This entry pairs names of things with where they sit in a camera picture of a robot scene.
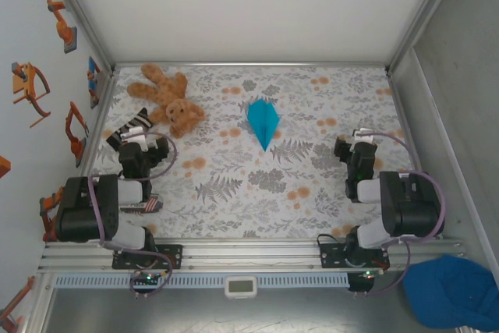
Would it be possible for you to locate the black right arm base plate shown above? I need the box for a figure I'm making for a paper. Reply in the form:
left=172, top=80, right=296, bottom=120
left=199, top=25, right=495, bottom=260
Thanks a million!
left=318, top=243, right=389, bottom=270

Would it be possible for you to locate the slotted cable duct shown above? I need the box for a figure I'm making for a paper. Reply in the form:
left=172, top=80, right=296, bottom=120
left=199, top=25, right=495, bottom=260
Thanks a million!
left=54, top=273, right=350, bottom=288

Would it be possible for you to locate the orange claw machine wall sticker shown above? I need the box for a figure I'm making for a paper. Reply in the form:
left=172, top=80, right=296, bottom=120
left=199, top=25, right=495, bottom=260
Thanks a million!
left=10, top=62, right=52, bottom=129

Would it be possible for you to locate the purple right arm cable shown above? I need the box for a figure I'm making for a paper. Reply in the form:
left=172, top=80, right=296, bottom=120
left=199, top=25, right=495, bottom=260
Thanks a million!
left=346, top=132, right=446, bottom=297

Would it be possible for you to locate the floral patterned tablecloth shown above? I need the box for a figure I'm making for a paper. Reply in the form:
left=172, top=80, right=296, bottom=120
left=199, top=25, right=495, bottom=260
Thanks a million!
left=73, top=66, right=434, bottom=239

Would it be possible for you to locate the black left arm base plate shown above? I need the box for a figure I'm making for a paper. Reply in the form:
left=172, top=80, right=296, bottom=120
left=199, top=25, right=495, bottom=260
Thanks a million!
left=111, top=244, right=184, bottom=271

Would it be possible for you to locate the brown plush teddy bear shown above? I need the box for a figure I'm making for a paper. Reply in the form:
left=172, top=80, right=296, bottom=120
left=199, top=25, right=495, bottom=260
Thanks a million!
left=126, top=62, right=207, bottom=139

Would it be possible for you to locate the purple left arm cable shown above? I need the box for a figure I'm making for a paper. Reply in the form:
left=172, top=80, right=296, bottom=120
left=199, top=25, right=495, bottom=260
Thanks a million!
left=87, top=133, right=177, bottom=299

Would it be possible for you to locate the white digital timer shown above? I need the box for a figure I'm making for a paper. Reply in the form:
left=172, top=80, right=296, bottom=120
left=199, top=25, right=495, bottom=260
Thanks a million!
left=224, top=275, right=258, bottom=299

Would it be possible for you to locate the blue paper sheet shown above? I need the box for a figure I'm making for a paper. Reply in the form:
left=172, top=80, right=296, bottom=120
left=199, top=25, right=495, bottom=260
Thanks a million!
left=247, top=98, right=282, bottom=153

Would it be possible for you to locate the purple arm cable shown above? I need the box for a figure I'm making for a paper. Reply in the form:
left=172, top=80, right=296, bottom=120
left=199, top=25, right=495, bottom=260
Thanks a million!
left=346, top=132, right=446, bottom=297
left=87, top=133, right=177, bottom=299

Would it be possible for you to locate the aluminium frame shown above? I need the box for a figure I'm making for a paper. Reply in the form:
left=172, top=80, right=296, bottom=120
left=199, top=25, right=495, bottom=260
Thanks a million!
left=37, top=0, right=469, bottom=274

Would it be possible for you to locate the blue and orange wall sticker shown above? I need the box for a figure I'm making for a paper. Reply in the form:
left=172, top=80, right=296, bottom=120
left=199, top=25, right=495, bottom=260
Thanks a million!
left=87, top=55, right=103, bottom=110

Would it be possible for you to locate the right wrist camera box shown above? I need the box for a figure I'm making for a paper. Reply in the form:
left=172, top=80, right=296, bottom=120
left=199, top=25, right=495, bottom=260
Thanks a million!
left=349, top=129, right=377, bottom=151

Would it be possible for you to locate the blue cap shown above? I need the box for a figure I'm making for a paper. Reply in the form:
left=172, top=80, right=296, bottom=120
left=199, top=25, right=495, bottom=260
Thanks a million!
left=401, top=253, right=499, bottom=330

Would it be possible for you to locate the stars and stripes sock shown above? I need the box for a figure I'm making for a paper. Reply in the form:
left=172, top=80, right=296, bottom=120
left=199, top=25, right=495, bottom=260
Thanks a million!
left=119, top=194, right=164, bottom=215

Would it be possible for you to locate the black white striped sock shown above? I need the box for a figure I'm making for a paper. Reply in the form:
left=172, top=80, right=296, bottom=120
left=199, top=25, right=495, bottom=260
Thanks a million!
left=104, top=107, right=154, bottom=151

